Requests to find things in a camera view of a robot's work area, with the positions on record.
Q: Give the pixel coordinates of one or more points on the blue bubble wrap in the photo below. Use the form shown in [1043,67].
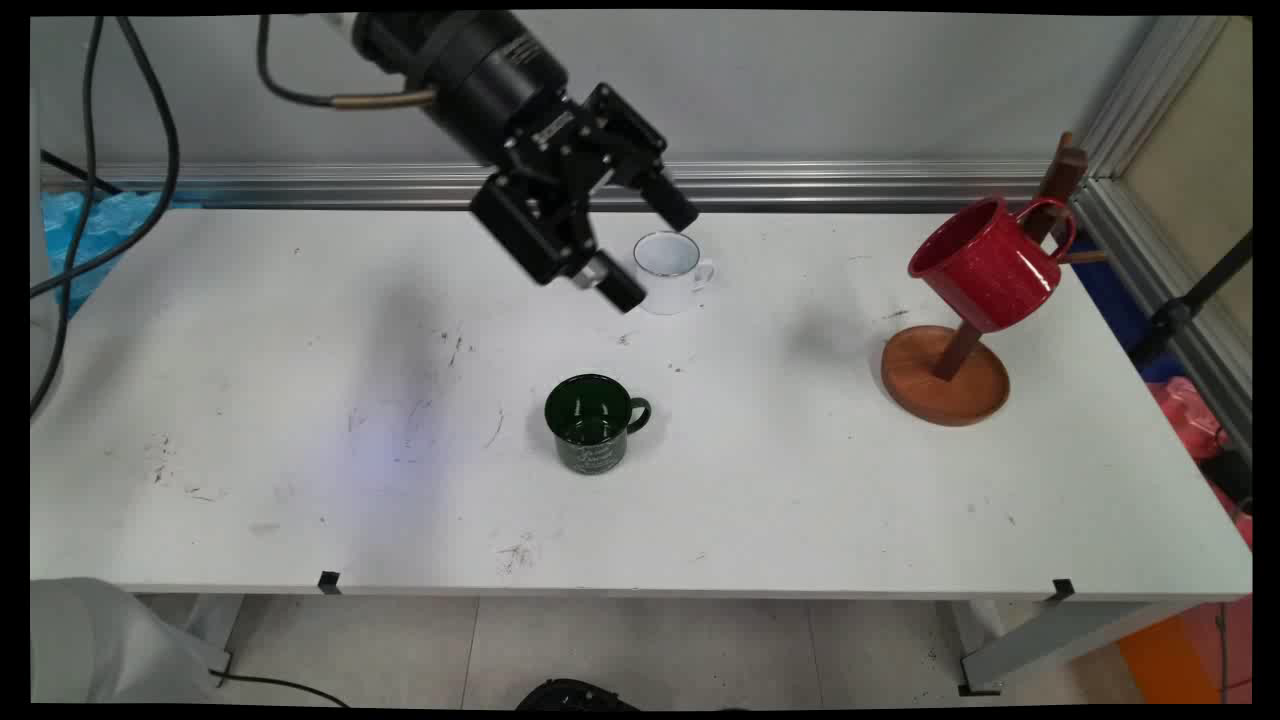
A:
[105,230]

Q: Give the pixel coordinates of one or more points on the blue fabric sheet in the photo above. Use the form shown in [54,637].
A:
[1115,300]

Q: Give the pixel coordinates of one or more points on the red enamel mug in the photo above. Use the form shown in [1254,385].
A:
[990,265]

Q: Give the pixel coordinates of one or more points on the black tripod stand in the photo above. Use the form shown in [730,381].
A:
[1185,305]

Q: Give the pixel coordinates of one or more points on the small black box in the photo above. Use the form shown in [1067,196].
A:
[1228,478]

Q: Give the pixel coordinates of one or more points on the dark green enamel mug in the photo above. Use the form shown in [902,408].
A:
[592,430]

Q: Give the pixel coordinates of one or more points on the orange box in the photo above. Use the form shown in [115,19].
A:
[1180,655]

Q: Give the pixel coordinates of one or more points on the black table edge clip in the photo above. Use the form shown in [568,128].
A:
[329,581]
[1063,589]

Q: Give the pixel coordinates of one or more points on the grey angled table leg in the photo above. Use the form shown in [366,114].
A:
[1050,640]

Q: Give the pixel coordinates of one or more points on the aluminium rail along wall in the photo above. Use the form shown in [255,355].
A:
[800,183]

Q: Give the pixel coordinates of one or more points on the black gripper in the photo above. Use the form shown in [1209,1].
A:
[480,70]

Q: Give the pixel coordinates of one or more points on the wooden mug tree stand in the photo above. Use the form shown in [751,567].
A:
[945,385]

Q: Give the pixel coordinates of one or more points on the black round floor object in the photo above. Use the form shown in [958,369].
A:
[575,694]

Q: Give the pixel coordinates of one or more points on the red plastic bag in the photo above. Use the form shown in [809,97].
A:
[1185,415]

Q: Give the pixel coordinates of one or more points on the aluminium frame post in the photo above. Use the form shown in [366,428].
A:
[1150,110]

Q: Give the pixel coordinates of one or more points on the white enamel mug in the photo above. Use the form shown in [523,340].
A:
[672,280]

